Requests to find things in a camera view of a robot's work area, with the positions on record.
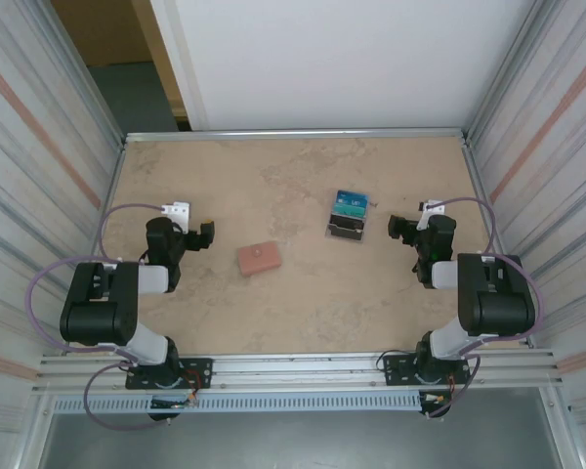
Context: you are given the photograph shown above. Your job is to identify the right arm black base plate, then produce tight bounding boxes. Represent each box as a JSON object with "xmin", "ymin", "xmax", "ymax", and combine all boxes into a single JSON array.
[{"xmin": 383, "ymin": 350, "xmax": 472, "ymax": 387}]

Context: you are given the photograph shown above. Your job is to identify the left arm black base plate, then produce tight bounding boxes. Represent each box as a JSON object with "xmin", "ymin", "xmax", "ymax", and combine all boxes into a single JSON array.
[{"xmin": 125, "ymin": 358, "xmax": 214, "ymax": 392}]

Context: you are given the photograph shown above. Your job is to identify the grey slotted cable duct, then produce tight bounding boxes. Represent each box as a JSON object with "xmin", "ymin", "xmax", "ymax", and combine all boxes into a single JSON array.
[{"xmin": 52, "ymin": 393, "xmax": 424, "ymax": 414}]

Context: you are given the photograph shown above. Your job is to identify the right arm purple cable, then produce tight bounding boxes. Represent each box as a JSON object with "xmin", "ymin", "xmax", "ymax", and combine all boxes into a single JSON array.
[{"xmin": 422, "ymin": 196, "xmax": 547, "ymax": 421}]

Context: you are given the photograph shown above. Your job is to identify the blue VIP card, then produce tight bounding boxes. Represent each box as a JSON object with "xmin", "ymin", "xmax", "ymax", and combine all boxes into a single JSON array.
[{"xmin": 335, "ymin": 189, "xmax": 371, "ymax": 206}]

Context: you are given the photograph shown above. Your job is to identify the pink leather card holder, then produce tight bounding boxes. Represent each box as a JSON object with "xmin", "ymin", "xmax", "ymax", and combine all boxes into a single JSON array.
[{"xmin": 237, "ymin": 241, "xmax": 282, "ymax": 278}]

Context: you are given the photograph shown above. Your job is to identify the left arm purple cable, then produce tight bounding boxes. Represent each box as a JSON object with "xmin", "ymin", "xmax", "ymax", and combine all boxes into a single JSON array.
[{"xmin": 25, "ymin": 202, "xmax": 171, "ymax": 432}]

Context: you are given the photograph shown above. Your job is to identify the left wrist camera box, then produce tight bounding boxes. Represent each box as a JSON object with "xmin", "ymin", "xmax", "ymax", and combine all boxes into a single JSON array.
[{"xmin": 159, "ymin": 199, "xmax": 192, "ymax": 232}]

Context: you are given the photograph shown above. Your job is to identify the aluminium table edge rail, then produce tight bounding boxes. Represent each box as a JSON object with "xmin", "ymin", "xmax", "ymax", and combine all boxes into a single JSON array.
[
  {"xmin": 67, "ymin": 139, "xmax": 130, "ymax": 356},
  {"xmin": 461, "ymin": 136, "xmax": 537, "ymax": 349},
  {"xmin": 124, "ymin": 128, "xmax": 470, "ymax": 145}
]

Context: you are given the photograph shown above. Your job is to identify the small electronics board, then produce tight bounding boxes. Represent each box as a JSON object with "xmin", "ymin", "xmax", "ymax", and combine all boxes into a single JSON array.
[
  {"xmin": 149, "ymin": 396, "xmax": 199, "ymax": 410},
  {"xmin": 419, "ymin": 390, "xmax": 453, "ymax": 407}
]

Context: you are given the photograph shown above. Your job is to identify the grey metal shelf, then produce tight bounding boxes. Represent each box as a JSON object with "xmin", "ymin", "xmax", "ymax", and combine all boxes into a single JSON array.
[{"xmin": 38, "ymin": 412, "xmax": 565, "ymax": 469}]

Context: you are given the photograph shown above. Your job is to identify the clear acrylic card box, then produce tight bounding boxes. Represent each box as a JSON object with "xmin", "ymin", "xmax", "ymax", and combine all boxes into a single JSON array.
[{"xmin": 324, "ymin": 189, "xmax": 373, "ymax": 245}]

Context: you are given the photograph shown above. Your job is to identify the corrugated metal side panel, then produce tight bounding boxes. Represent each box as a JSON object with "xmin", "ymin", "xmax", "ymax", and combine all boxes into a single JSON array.
[
  {"xmin": 0, "ymin": 0, "xmax": 127, "ymax": 436},
  {"xmin": 466, "ymin": 0, "xmax": 586, "ymax": 431}
]

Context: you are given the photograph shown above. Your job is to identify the teal card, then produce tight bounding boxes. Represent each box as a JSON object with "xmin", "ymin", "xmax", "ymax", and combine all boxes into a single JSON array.
[{"xmin": 331, "ymin": 199, "xmax": 370, "ymax": 219}]

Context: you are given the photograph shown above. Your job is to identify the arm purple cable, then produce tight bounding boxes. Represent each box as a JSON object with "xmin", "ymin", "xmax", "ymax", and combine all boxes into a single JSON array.
[
  {"xmin": 422, "ymin": 196, "xmax": 547, "ymax": 421},
  {"xmin": 25, "ymin": 202, "xmax": 171, "ymax": 432}
]

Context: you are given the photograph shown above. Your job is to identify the aluminium mounting rail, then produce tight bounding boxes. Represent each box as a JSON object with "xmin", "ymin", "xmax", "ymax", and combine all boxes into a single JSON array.
[{"xmin": 37, "ymin": 349, "xmax": 565, "ymax": 395}]

